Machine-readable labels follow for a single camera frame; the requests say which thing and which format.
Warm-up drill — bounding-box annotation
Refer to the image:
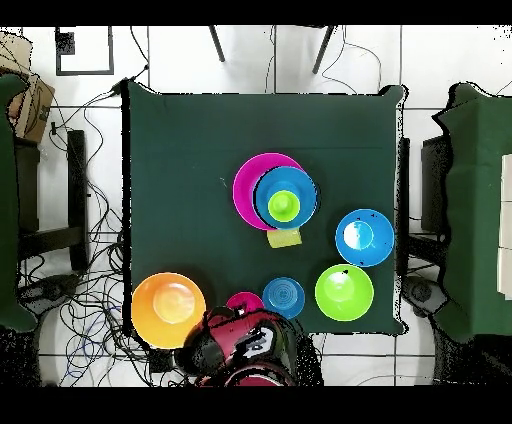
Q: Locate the pink plastic bowl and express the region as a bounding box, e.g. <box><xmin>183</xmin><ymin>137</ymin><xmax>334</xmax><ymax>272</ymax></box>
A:
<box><xmin>232</xmin><ymin>152</ymin><xmax>305</xmax><ymax>232</ymax></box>

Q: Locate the cardboard box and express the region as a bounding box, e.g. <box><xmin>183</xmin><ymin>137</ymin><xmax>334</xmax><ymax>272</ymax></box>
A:
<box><xmin>0</xmin><ymin>33</ymin><xmax>56</xmax><ymax>145</ymax></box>

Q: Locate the light green plastic cup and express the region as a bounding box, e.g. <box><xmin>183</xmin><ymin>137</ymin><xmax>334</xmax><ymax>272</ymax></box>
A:
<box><xmin>266</xmin><ymin>189</ymin><xmax>302</xmax><ymax>224</ymax></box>

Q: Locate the orange plastic bowl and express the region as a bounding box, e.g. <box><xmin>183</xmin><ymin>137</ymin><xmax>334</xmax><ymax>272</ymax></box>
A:
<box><xmin>130</xmin><ymin>272</ymin><xmax>208</xmax><ymax>350</ymax></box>

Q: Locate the black box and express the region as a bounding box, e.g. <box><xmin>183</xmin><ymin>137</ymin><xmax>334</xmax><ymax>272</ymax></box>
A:
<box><xmin>420</xmin><ymin>135</ymin><xmax>451</xmax><ymax>237</ymax></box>

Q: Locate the dark green table cloth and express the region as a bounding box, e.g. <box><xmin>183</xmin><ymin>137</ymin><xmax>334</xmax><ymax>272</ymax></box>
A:
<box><xmin>126</xmin><ymin>81</ymin><xmax>405</xmax><ymax>337</ymax></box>

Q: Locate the grey stand base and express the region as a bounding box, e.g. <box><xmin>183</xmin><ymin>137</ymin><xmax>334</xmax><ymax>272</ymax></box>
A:
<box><xmin>17</xmin><ymin>273</ymin><xmax>81</xmax><ymax>317</ymax></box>

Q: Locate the grey chair base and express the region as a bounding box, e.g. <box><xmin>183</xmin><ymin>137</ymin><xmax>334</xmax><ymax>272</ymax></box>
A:
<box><xmin>401</xmin><ymin>275</ymin><xmax>447</xmax><ymax>318</ymax></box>

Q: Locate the green cloth covered table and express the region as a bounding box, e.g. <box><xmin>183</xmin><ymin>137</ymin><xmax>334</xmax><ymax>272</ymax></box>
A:
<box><xmin>432</xmin><ymin>82</ymin><xmax>512</xmax><ymax>345</ymax></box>
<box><xmin>0</xmin><ymin>73</ymin><xmax>38</xmax><ymax>333</ymax></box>

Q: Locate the black stand leg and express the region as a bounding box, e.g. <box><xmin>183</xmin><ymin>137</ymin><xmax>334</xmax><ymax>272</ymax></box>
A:
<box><xmin>207</xmin><ymin>25</ymin><xmax>226</xmax><ymax>64</ymax></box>
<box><xmin>311</xmin><ymin>25</ymin><xmax>337</xmax><ymax>76</ymax></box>

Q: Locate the red plastic bowl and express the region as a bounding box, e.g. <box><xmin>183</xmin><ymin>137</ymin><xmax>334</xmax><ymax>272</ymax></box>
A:
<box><xmin>226</xmin><ymin>291</ymin><xmax>265</xmax><ymax>317</ymax></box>

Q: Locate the black table frame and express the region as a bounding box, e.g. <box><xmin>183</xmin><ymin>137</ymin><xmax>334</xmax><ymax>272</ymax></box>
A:
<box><xmin>15</xmin><ymin>129</ymin><xmax>90</xmax><ymax>273</ymax></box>

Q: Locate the large blue plastic bowl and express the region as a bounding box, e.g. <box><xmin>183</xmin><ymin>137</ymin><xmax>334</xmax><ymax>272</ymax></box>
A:
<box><xmin>250</xmin><ymin>166</ymin><xmax>318</xmax><ymax>232</ymax></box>
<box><xmin>334</xmin><ymin>208</ymin><xmax>396</xmax><ymax>268</ymax></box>

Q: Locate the green plastic bowl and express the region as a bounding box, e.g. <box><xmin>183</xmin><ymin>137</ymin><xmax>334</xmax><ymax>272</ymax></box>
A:
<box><xmin>314</xmin><ymin>263</ymin><xmax>375</xmax><ymax>322</ymax></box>

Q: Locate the yellow plastic cup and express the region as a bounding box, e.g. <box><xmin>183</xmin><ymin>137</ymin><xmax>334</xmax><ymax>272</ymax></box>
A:
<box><xmin>266</xmin><ymin>226</ymin><xmax>304</xmax><ymax>250</ymax></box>

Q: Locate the small blue plastic bowl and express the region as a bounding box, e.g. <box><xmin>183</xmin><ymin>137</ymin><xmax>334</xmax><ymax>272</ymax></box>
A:
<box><xmin>262</xmin><ymin>276</ymin><xmax>306</xmax><ymax>320</ymax></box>

